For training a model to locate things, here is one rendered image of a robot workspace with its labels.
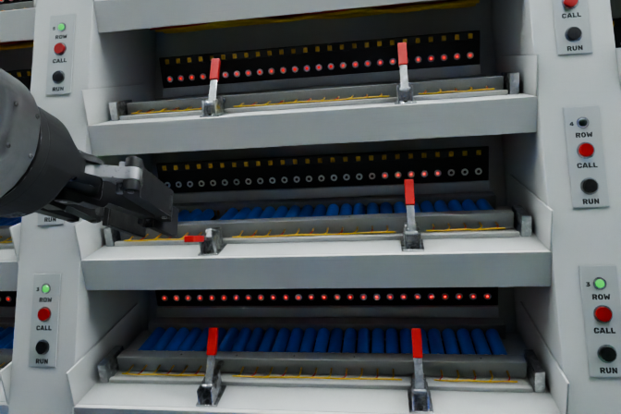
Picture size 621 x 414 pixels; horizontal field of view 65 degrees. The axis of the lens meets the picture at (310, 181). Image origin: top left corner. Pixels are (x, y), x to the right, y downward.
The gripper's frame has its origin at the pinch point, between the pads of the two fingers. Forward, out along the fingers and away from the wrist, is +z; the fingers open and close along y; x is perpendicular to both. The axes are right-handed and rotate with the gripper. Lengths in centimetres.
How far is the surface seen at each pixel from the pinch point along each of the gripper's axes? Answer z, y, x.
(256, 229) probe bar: 22.1, 5.5, 2.7
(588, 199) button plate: 15.3, 47.4, 3.7
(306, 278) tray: 18.1, 13.4, -4.7
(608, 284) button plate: 17, 49, -6
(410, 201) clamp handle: 17.6, 27.1, 4.8
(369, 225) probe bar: 22.3, 21.5, 2.8
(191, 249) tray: 19.2, -2.7, -0.4
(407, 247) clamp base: 17.8, 26.3, -1.0
